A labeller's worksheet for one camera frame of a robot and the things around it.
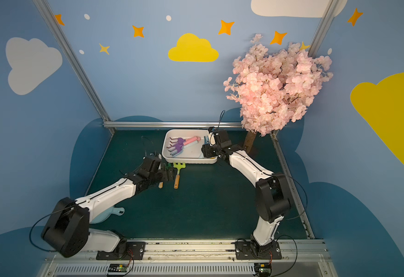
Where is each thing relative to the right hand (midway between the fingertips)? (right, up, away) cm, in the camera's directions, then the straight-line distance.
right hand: (208, 146), depth 92 cm
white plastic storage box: (-9, -5, +16) cm, 20 cm away
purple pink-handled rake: (-21, -1, +20) cm, 29 cm away
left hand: (-22, -12, -2) cm, 25 cm away
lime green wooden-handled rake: (-18, -12, +10) cm, 24 cm away
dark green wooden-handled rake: (-26, -21, 0) cm, 33 cm away
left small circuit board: (-39, -52, -20) cm, 68 cm away
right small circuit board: (+23, -53, -19) cm, 61 cm away
